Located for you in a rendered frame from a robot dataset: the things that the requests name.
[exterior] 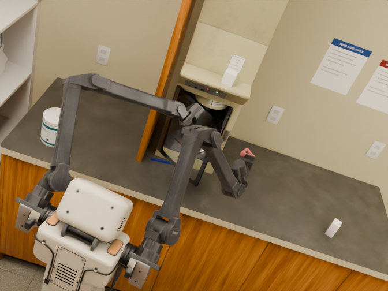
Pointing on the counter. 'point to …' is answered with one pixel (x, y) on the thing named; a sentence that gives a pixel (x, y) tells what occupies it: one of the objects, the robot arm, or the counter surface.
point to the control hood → (239, 94)
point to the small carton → (229, 77)
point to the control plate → (205, 89)
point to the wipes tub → (49, 126)
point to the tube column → (245, 17)
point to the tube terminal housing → (223, 52)
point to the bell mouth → (210, 103)
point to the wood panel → (167, 70)
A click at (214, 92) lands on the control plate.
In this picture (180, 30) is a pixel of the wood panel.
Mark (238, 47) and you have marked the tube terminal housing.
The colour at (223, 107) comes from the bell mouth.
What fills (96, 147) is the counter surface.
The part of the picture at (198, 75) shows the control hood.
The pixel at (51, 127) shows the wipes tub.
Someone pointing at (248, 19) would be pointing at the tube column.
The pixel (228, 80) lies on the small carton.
